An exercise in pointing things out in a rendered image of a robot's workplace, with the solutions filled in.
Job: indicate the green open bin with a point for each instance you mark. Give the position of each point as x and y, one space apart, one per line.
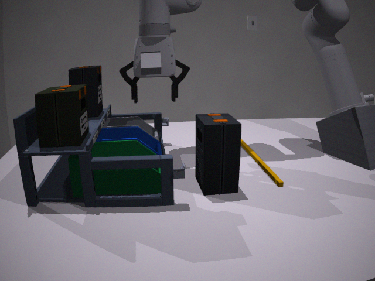
127 181

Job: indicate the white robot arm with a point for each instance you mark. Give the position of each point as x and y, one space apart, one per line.
319 28

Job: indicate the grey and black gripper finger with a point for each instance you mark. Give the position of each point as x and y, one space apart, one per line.
132 83
176 81

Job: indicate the yellow bar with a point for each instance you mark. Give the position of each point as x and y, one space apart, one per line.
268 171

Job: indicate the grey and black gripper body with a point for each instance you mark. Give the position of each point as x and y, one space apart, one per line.
154 43

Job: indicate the blue open bin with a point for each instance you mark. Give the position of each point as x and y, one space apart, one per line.
131 133

